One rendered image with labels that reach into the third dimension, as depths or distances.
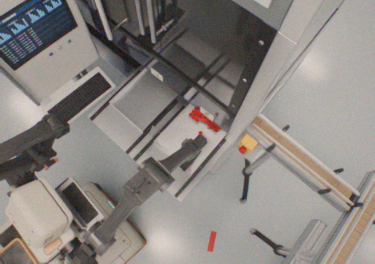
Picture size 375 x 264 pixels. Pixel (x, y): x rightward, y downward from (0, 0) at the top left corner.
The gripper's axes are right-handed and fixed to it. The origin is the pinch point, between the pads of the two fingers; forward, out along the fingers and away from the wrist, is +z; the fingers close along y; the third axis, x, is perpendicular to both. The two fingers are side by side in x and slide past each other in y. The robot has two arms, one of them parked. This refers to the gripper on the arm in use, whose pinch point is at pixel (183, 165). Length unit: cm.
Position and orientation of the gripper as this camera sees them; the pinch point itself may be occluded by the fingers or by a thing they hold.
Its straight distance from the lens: 147.0
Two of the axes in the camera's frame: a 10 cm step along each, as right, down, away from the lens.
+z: -1.2, 4.5, 8.8
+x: -7.5, -6.2, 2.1
